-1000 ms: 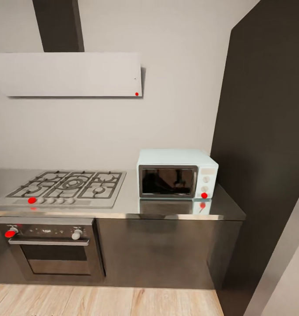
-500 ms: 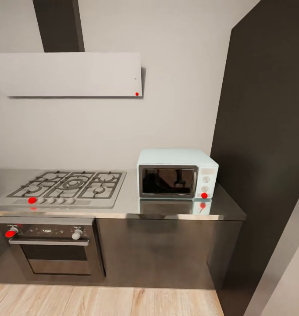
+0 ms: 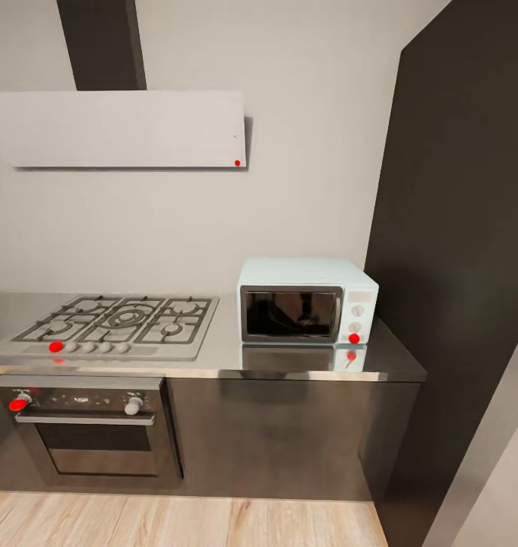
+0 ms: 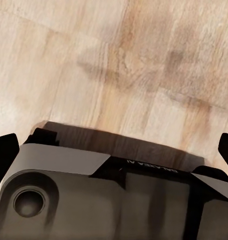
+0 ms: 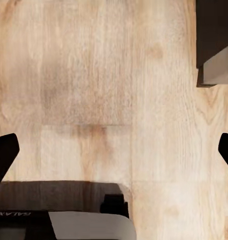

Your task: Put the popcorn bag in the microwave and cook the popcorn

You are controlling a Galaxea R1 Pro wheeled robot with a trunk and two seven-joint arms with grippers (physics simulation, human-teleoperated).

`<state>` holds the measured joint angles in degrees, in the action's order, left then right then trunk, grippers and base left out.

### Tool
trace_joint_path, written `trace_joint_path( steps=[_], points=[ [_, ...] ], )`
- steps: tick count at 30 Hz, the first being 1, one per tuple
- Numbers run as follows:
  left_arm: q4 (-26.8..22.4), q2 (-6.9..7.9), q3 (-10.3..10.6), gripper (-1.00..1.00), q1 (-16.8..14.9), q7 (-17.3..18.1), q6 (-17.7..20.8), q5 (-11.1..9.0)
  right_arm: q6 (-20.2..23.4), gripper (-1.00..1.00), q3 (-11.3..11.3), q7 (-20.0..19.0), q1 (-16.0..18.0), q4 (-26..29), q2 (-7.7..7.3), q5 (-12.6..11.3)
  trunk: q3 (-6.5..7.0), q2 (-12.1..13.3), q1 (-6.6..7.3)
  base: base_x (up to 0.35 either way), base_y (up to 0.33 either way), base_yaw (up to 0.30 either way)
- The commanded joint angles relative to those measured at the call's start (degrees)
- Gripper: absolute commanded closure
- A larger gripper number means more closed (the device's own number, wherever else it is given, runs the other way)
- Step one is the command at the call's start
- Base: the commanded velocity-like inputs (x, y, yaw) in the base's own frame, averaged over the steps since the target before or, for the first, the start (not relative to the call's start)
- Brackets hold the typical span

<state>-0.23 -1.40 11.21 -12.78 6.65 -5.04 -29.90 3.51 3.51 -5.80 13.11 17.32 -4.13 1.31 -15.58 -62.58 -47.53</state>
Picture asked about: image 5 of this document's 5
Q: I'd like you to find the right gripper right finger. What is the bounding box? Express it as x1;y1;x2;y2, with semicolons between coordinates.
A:
218;133;228;164

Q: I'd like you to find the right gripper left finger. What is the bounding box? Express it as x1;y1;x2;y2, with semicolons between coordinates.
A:
0;133;20;183

